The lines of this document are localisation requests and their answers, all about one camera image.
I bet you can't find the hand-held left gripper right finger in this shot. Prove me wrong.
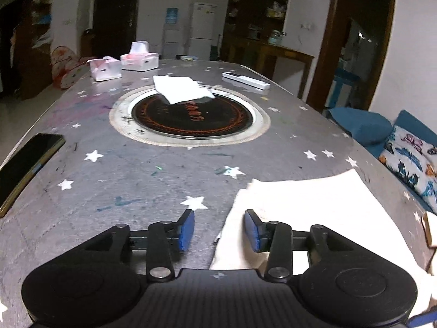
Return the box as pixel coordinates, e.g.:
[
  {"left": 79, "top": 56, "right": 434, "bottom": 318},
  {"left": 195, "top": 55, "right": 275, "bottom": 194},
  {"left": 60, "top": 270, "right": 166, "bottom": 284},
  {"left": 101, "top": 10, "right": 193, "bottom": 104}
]
[{"left": 244, "top": 209, "right": 356, "bottom": 283}]

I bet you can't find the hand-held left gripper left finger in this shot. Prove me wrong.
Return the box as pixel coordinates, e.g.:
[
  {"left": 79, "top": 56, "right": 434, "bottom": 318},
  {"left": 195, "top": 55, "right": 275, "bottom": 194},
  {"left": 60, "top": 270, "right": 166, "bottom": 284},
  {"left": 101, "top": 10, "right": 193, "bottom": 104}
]
[{"left": 80, "top": 209, "right": 196, "bottom": 283}]

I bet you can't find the cream white garment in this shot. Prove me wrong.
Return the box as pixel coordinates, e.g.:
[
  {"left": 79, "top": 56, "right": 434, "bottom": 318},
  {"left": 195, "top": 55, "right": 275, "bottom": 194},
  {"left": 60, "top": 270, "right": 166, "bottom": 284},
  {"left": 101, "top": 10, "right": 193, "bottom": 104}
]
[{"left": 209, "top": 169, "right": 437, "bottom": 322}]

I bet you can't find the round built-in induction cooker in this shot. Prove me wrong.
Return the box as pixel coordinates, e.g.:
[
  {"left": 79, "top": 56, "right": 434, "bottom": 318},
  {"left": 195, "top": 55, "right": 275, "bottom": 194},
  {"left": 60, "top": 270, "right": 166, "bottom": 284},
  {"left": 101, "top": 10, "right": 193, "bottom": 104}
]
[{"left": 109, "top": 85, "right": 271, "bottom": 146}]

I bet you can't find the white paper tissue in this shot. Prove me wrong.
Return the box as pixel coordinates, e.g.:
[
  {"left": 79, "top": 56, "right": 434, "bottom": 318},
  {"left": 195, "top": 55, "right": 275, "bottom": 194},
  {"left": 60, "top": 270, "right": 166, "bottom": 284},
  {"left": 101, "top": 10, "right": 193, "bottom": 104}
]
[{"left": 152, "top": 74, "right": 215, "bottom": 105}]

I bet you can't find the white remote control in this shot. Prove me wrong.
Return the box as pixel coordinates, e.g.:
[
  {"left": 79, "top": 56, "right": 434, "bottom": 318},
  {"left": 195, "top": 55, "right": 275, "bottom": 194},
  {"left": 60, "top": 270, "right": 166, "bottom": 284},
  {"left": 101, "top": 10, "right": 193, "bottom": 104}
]
[{"left": 222, "top": 71, "right": 271, "bottom": 93}]

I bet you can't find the blue sofa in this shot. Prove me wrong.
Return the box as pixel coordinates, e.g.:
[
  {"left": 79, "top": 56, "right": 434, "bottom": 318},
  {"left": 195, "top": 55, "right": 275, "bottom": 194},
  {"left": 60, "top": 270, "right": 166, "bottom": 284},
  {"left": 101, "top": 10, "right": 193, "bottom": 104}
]
[{"left": 324, "top": 107, "right": 437, "bottom": 212}]

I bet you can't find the butterfly print pillow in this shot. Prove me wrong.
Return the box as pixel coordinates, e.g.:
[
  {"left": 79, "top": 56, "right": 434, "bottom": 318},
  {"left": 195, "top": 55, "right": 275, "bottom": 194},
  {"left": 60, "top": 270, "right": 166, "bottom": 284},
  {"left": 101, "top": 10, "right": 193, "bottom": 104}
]
[{"left": 378, "top": 125, "right": 437, "bottom": 212}]

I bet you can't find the black smartphone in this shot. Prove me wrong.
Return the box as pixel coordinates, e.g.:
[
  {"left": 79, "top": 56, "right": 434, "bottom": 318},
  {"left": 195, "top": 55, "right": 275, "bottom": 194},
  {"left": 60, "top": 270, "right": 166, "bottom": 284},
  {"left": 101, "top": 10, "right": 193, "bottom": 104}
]
[{"left": 0, "top": 133, "right": 66, "bottom": 217}]

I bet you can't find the white pink tissue box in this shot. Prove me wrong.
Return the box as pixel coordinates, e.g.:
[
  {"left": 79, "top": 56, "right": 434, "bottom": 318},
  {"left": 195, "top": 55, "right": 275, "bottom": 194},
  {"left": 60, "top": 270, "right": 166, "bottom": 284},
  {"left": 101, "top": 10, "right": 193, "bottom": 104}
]
[{"left": 120, "top": 41, "right": 160, "bottom": 72}]

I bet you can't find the tan flat object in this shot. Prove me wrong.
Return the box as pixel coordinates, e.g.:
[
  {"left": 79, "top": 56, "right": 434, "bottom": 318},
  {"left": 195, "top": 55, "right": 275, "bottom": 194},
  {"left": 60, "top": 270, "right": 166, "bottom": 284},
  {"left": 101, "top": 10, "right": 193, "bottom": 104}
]
[{"left": 423, "top": 211, "right": 437, "bottom": 247}]

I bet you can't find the torn soft tissue pack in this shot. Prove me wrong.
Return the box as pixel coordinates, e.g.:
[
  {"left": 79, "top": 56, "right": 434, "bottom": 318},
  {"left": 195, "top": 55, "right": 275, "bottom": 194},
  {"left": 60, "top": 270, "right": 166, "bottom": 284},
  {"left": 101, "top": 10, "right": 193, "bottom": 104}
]
[{"left": 87, "top": 56, "right": 122, "bottom": 82}]

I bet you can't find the wooden side table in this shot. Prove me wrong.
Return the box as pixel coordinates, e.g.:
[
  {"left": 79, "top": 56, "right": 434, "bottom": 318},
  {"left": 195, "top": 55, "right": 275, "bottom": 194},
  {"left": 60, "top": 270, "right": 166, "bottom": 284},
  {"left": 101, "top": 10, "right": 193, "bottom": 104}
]
[{"left": 235, "top": 37, "right": 315, "bottom": 98}]

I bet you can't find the white water dispenser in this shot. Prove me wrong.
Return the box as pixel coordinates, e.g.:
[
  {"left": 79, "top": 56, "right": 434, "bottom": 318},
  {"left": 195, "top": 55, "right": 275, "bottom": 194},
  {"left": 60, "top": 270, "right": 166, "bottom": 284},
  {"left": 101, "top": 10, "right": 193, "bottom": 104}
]
[{"left": 163, "top": 24, "right": 181, "bottom": 59}]

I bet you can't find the white refrigerator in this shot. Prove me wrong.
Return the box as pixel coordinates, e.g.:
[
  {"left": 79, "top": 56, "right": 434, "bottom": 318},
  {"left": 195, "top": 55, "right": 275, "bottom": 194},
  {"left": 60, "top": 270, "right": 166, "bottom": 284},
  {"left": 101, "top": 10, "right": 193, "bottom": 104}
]
[{"left": 189, "top": 3, "right": 218, "bottom": 61}]

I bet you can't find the pink play tent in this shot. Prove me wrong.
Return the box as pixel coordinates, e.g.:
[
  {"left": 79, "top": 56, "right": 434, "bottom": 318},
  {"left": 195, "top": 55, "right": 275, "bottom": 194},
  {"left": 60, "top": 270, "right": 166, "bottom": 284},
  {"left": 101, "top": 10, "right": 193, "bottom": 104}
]
[{"left": 51, "top": 46, "right": 98, "bottom": 90}]

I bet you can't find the dark wooden door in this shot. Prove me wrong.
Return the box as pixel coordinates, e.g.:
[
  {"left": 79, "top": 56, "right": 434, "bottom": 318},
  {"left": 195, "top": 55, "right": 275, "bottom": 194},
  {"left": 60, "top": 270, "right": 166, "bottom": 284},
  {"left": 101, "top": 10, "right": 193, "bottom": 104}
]
[{"left": 92, "top": 0, "right": 142, "bottom": 58}]

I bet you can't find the dark wooden shelf cabinet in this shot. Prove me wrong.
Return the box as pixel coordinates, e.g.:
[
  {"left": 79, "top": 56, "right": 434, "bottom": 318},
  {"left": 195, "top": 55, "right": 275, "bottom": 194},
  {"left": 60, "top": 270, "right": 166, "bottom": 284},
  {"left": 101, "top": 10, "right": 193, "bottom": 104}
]
[{"left": 222, "top": 0, "right": 293, "bottom": 62}]

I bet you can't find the dark wooden bookshelf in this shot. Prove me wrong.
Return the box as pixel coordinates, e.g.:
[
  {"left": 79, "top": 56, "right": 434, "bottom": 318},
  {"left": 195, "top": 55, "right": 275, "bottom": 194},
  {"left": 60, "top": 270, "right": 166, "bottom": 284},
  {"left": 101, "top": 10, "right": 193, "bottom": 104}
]
[{"left": 0, "top": 0, "right": 55, "bottom": 99}]

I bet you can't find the wooden door frame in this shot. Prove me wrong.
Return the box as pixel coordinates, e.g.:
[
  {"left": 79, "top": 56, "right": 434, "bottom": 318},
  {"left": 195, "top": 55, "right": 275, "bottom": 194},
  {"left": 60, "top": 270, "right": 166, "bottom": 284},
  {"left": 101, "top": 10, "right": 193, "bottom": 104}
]
[{"left": 305, "top": 0, "right": 397, "bottom": 113}]

